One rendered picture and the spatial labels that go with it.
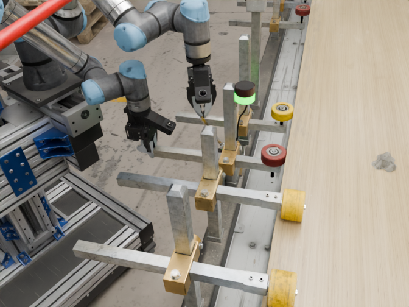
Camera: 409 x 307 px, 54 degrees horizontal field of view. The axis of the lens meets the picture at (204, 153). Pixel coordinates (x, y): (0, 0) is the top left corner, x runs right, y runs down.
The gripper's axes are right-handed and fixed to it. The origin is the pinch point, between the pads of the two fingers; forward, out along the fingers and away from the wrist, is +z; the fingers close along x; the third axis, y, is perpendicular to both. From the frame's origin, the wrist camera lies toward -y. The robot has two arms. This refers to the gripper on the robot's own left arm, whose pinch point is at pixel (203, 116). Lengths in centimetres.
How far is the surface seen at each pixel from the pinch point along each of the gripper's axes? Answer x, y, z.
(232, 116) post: -9.1, -2.1, -0.3
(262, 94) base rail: -32, 58, 31
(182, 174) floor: 12, 83, 101
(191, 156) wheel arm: 5.1, -1.0, 15.5
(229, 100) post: -8.1, -1.8, -5.7
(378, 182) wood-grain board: -47, -27, 11
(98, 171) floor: 67, 95, 101
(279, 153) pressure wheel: -22.4, -10.2, 10.3
